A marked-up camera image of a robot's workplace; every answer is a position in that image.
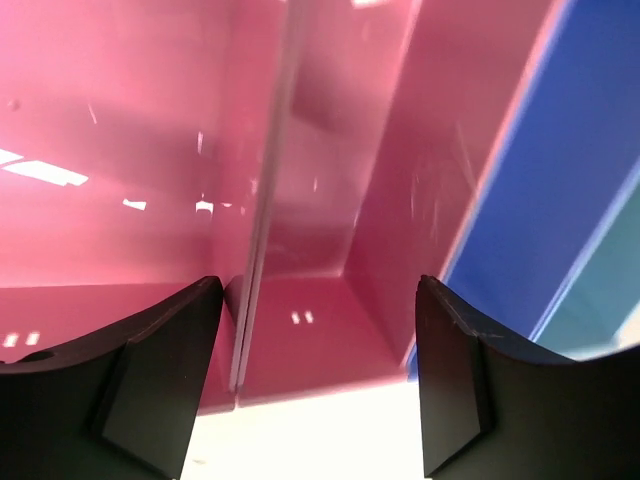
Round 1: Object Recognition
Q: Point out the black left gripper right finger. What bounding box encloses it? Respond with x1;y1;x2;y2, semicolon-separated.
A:
415;276;639;479

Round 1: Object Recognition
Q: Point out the purple blue container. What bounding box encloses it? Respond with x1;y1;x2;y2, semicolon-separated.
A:
404;0;640;381

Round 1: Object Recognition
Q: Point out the light blue container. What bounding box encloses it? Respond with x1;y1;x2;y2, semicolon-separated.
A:
533;166;639;360

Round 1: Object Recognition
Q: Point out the pink container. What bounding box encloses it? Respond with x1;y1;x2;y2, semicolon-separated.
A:
1;1;561;413

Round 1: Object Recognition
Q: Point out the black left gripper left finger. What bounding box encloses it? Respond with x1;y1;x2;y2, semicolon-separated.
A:
1;276;223;479

